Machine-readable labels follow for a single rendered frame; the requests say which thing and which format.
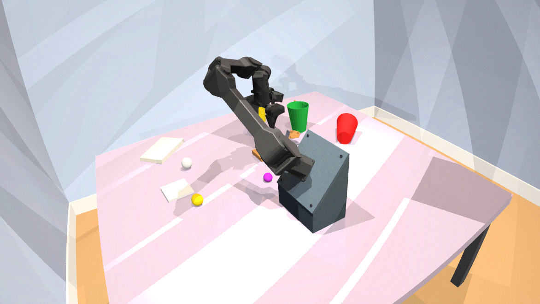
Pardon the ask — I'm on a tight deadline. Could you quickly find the yellow ball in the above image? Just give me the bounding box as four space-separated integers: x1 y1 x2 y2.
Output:
191 193 203 206

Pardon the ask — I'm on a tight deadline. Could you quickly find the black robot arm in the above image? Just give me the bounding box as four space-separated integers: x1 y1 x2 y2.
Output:
203 56 315 181

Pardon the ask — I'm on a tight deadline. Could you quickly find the red cone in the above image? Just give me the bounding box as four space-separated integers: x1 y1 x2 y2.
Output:
336 113 358 145

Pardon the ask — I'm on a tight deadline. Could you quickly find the white ball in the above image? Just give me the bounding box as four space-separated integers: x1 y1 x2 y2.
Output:
181 158 192 169

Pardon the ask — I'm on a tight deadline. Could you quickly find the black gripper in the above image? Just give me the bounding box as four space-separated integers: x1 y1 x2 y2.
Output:
244 87 285 128

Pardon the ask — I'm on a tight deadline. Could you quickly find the white flat square panel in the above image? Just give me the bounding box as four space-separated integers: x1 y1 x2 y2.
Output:
161 178 194 202

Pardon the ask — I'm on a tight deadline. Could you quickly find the yellow cup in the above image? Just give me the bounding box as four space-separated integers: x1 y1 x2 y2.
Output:
258 107 266 122

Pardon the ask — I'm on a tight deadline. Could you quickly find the green cup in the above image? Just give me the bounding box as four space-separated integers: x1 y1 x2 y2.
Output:
287 101 309 133

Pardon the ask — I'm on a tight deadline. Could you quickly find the magenta ball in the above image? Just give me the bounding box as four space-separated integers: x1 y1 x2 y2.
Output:
263 173 273 182

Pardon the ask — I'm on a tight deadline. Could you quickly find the beige flat block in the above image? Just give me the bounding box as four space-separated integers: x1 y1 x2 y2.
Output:
140 137 184 164

